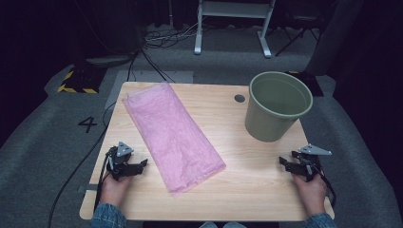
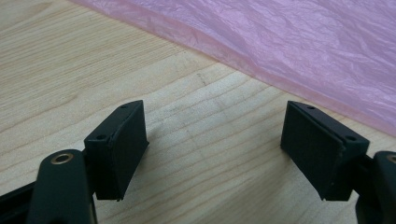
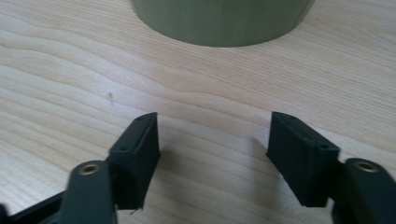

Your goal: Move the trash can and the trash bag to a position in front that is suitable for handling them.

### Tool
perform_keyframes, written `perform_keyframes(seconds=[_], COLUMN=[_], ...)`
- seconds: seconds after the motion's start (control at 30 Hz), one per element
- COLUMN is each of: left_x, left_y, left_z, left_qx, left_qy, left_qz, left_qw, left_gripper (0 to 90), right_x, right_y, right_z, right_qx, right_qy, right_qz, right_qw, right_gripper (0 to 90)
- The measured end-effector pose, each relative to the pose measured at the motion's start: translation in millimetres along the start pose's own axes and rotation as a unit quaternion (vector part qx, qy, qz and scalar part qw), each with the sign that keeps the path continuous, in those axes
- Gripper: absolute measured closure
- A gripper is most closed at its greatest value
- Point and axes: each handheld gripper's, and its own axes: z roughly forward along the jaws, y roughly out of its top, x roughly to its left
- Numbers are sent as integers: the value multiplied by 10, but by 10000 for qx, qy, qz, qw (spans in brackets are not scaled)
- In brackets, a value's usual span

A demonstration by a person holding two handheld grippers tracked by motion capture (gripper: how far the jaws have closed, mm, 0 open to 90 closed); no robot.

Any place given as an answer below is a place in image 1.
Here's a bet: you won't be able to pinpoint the right hand-held gripper cable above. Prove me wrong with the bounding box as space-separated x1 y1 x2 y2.
317 169 337 208

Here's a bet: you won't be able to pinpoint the dark stand with grey base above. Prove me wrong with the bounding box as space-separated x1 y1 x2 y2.
72 0 144 69

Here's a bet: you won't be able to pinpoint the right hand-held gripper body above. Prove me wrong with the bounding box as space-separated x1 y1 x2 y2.
297 143 333 183

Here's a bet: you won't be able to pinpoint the green plastic bin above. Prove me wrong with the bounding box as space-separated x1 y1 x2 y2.
244 70 314 143

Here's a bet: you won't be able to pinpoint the person's legs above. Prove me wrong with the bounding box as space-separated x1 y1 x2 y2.
199 221 248 228

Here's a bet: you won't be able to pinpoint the pink plastic bag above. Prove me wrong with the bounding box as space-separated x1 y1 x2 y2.
123 82 227 198

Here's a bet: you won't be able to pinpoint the bundle of floor cables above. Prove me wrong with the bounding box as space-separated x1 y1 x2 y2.
144 15 207 50

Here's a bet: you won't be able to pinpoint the grey tape strip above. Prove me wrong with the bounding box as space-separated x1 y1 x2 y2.
77 183 99 194

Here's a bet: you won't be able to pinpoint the person's left hand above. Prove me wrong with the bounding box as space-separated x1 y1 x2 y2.
99 172 134 207

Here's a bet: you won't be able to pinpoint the long black floor cable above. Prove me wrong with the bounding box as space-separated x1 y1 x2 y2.
47 101 118 228

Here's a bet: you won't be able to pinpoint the black tripod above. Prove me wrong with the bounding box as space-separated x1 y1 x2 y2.
274 17 321 58

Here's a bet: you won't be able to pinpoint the white metal stand frame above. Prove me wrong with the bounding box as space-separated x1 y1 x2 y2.
193 0 277 59

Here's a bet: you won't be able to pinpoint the thin black floor cable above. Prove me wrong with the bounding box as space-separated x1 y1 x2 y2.
139 47 176 84

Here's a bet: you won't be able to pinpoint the left hand-held gripper cable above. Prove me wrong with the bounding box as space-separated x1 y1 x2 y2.
93 151 112 210

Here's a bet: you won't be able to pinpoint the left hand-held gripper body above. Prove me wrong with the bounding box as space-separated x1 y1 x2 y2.
106 141 134 182

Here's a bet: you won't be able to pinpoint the black yellow striped base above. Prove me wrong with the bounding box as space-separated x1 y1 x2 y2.
56 65 107 95
286 70 325 98

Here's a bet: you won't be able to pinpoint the hand-held gripper cable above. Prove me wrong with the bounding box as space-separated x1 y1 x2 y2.
317 169 337 208
93 151 112 210

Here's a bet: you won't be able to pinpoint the person's right hand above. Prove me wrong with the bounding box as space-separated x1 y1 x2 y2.
291 172 328 219

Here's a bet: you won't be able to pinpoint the grey column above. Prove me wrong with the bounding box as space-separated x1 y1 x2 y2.
304 0 365 76

